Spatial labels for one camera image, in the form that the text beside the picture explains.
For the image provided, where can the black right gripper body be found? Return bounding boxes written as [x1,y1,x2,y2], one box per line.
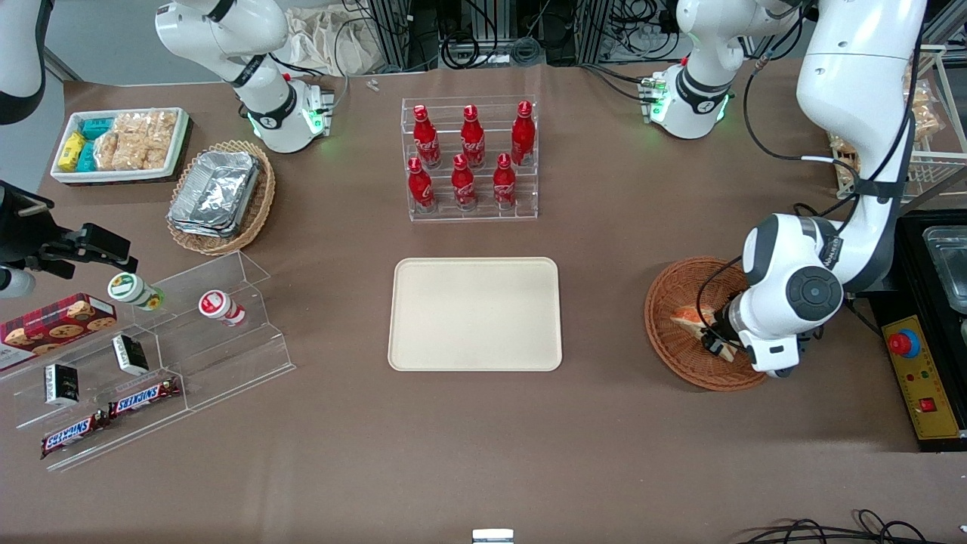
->
[0,180,60,271]

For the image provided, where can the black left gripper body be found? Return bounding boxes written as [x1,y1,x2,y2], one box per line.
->
[713,296,756,351]

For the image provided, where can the triangular sandwich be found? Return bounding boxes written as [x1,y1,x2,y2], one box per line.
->
[671,304,738,362]

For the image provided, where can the dark brown wicker basket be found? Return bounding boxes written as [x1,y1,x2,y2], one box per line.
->
[644,257,773,392]

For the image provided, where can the light tan wicker basket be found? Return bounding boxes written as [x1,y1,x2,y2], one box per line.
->
[166,140,277,256]

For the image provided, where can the beige plastic tray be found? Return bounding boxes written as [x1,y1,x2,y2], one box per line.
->
[388,257,563,372]

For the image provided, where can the green lid yogurt cup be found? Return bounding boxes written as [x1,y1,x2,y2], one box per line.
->
[107,273,164,311]

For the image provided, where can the red tartan cookie box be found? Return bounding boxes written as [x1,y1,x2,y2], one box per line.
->
[0,293,118,371]

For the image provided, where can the white rectangular snack bin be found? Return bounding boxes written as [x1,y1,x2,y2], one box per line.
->
[51,107,190,184]

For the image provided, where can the clear rice cracker bag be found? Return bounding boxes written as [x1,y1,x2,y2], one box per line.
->
[113,111,179,170]
[94,128,146,172]

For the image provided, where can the aluminium foil container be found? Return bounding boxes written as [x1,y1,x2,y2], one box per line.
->
[172,151,261,227]
[168,213,254,240]

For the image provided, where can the yellow snack pack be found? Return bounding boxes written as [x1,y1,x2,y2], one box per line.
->
[58,132,88,172]

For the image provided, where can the small black white box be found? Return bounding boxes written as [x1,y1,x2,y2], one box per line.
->
[112,335,150,376]
[44,364,80,409]

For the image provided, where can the red lid yogurt cup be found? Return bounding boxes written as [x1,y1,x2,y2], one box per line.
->
[199,290,246,327]

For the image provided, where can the brown Snickers bar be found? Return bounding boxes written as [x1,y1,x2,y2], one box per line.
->
[108,376,182,420]
[41,412,111,460]

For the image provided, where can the clear acrylic stepped shelf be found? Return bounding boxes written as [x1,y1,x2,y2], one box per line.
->
[0,252,295,473]

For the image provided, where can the black appliance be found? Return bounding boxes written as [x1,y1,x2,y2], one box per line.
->
[869,210,967,454]

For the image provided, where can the bagged pastry snack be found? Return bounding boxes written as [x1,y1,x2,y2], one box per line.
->
[829,132,862,190]
[903,64,942,141]

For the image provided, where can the yellow emergency stop box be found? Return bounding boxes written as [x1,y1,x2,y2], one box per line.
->
[882,315,965,440]

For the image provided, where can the steel pan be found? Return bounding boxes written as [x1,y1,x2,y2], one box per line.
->
[923,225,967,314]

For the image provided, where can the clear acrylic bottle rack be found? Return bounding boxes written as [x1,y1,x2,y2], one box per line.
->
[400,96,539,222]

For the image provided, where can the red cola bottle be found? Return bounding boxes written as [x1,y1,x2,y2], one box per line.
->
[451,153,477,210]
[493,153,517,210]
[412,104,442,168]
[461,104,486,168]
[511,100,536,165]
[408,156,436,212]

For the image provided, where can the beige cloth bag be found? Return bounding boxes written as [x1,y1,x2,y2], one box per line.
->
[287,4,401,76]

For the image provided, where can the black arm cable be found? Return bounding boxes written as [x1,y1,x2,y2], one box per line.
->
[695,30,919,333]

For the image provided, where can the black floor cables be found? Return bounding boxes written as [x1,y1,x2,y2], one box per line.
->
[744,509,939,544]

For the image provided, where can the white wire rack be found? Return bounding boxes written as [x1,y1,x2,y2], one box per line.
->
[831,45,967,201]

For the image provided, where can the aluminium frame post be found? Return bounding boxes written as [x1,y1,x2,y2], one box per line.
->
[370,0,413,73]
[588,0,614,63]

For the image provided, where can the black background cable bundle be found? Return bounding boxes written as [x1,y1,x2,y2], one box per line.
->
[438,26,546,70]

